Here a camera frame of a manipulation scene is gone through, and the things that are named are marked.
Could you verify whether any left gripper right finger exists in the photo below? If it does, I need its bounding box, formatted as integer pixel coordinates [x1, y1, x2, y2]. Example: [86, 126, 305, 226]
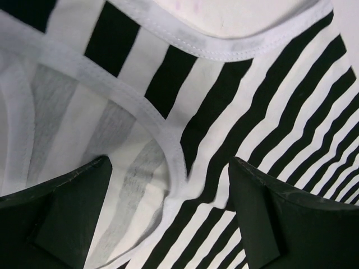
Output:
[228, 157, 358, 268]

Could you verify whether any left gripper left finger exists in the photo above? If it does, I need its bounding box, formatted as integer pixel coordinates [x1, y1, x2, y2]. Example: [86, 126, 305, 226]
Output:
[1, 156, 112, 268]

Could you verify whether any black white striped tank top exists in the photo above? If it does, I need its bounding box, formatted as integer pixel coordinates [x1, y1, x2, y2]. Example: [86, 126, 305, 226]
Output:
[1, 1, 358, 268]

